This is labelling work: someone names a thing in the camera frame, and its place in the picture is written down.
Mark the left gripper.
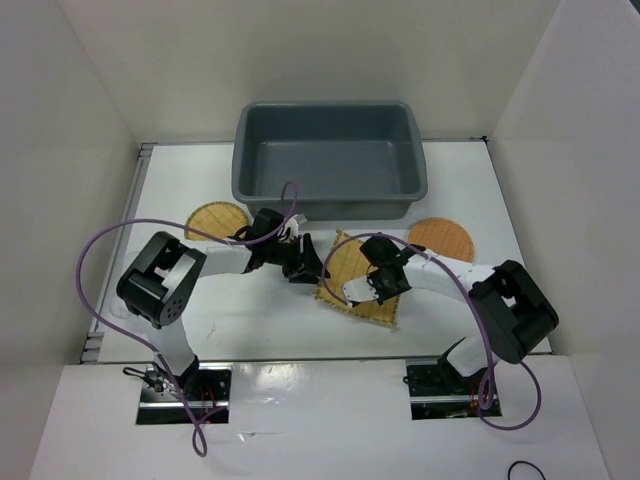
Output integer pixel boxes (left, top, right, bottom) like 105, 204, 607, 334
264, 232, 331, 285

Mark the square woven bamboo tray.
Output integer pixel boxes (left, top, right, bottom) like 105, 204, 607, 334
314, 239, 400, 328

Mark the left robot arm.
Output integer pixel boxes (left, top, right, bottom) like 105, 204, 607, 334
116, 208, 330, 400

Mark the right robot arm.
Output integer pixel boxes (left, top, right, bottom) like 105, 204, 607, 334
342, 236, 559, 393

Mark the grey plastic bin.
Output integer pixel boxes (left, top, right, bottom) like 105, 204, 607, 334
231, 100, 428, 221

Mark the round orange bamboo tray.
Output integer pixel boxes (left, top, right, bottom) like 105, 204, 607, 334
408, 217, 475, 263

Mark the round green-rimmed bamboo tray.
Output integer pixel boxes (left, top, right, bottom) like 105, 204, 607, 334
186, 201, 249, 238

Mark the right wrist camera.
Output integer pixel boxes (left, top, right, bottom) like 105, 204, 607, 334
342, 276, 378, 308

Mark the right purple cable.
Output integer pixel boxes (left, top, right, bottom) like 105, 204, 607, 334
322, 231, 544, 431

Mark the purple cable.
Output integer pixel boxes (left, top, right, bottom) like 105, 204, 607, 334
322, 231, 544, 431
74, 180, 301, 459

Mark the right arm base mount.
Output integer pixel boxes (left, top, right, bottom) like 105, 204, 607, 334
402, 358, 486, 421

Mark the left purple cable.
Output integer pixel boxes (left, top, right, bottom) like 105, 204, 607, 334
74, 180, 301, 459

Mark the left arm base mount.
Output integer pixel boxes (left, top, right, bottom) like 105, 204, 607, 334
122, 362, 232, 426

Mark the black cable loop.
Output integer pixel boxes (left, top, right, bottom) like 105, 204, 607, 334
508, 460, 547, 480

